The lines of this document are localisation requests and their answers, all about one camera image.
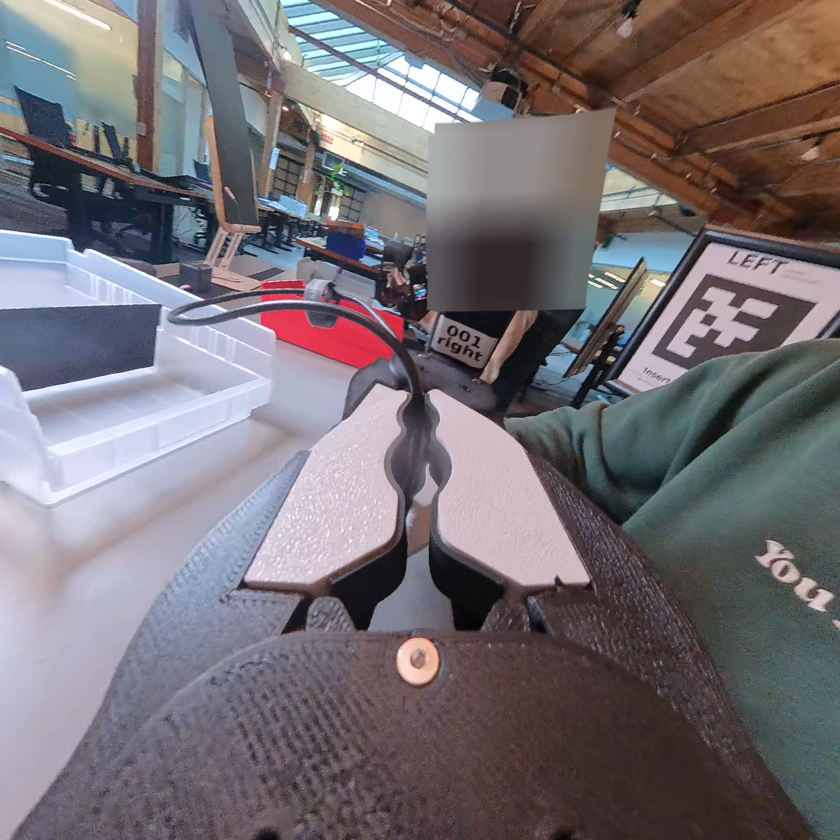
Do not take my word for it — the red storage bin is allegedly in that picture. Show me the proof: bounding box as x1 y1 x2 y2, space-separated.
260 281 406 370

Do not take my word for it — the black velcro cable strap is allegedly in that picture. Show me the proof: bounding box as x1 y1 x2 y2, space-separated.
305 279 341 327

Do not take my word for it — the wooden easel with black panel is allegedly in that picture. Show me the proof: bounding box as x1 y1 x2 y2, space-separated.
185 0 263 271

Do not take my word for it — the black rubber power cable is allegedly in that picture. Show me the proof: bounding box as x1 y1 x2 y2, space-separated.
167 289 427 421

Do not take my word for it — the black office chair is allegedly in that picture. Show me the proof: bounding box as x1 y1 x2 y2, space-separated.
13 85 86 198

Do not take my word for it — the blue crate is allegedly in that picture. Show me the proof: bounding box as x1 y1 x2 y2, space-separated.
326 220 367 263

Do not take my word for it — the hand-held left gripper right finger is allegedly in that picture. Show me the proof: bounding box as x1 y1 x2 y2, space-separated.
422 389 592 597

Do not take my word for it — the clear plastic bin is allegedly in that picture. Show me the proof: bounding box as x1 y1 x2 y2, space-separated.
0 230 277 509

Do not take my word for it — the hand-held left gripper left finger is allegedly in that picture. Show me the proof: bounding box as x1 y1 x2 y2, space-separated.
244 387 411 589

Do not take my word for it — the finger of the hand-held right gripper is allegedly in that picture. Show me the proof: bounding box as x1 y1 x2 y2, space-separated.
407 478 439 555

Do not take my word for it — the black framed tag sign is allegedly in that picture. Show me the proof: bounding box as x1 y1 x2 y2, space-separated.
604 225 840 396

